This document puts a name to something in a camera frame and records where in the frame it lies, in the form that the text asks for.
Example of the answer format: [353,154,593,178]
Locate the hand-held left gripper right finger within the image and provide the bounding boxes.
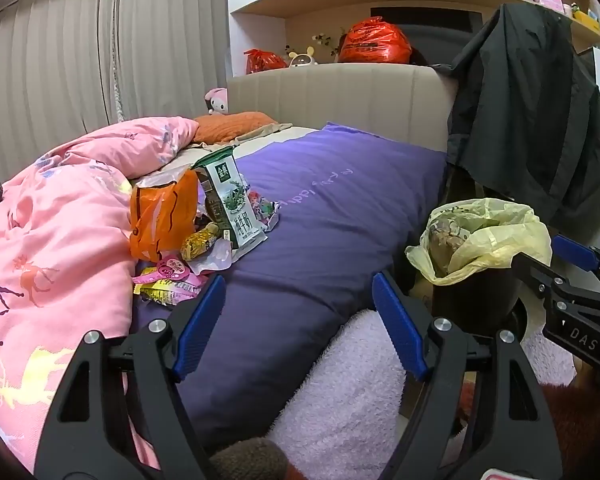
[371,270,564,480]

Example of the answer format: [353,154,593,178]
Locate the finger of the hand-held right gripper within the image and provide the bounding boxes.
[511,252,600,318]
[552,234,600,296]

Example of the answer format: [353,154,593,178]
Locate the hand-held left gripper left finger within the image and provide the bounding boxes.
[34,273,228,480]

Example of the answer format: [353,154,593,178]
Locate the yellow plastic bin liner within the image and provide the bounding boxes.
[405,197,553,287]

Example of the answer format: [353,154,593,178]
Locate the clear plastic wrapper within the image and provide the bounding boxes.
[187,237,241,276]

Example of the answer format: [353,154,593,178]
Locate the black trash bin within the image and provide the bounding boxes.
[420,260,527,343]

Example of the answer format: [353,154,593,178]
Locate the person's right forearm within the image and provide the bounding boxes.
[540,382,600,480]

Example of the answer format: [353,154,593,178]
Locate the cardboard box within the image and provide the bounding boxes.
[411,274,435,313]

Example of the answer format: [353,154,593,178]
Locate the pale yellow snack packet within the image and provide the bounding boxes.
[132,280,203,306]

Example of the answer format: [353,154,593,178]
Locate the pink cartoon wrapper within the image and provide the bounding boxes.
[135,255,203,288]

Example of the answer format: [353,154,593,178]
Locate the golden yellow snack packet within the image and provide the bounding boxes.
[180,225,221,261]

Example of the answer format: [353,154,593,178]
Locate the person's left leg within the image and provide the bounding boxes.
[270,307,431,480]

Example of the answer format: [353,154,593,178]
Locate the orange plastic bag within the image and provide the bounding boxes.
[130,170,201,263]

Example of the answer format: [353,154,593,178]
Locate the green white milk carton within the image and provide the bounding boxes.
[192,145,268,251]

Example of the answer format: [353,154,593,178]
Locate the colourful cartoon wrapper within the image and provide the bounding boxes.
[245,187,281,231]

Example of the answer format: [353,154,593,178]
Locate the purple blanket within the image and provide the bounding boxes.
[130,121,448,453]

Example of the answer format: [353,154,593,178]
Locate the dark grey jacket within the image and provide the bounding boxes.
[432,2,600,231]

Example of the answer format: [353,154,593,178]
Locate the pink printed duvet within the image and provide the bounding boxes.
[0,116,201,473]

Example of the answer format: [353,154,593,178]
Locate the beige bed sheet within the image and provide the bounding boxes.
[145,122,326,186]

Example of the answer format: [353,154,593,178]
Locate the orange pillow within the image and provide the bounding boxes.
[192,111,278,143]

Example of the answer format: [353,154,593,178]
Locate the beige crumpled cloth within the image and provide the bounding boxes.
[232,122,293,143]

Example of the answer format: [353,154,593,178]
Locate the pink plush toy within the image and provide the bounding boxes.
[203,87,229,116]

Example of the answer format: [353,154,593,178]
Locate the beige padded headboard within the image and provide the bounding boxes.
[227,62,458,153]

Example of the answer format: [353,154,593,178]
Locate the small red plastic bag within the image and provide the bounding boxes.
[243,49,288,75]

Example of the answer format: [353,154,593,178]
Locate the large red plastic bag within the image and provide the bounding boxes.
[337,16,413,64]

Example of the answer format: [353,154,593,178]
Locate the white rabbit-eared toy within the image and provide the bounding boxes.
[286,46,319,67]

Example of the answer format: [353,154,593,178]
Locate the dried flower sprig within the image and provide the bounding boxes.
[312,30,348,58]

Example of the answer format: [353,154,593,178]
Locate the beige pleated curtain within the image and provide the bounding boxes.
[0,0,229,181]

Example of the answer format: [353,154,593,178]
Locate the wooden wall shelf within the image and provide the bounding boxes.
[450,0,600,51]

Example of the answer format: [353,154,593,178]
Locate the curtain pull cord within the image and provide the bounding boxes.
[111,35,128,123]

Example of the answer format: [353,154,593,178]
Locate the black wall panel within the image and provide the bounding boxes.
[370,7,481,36]

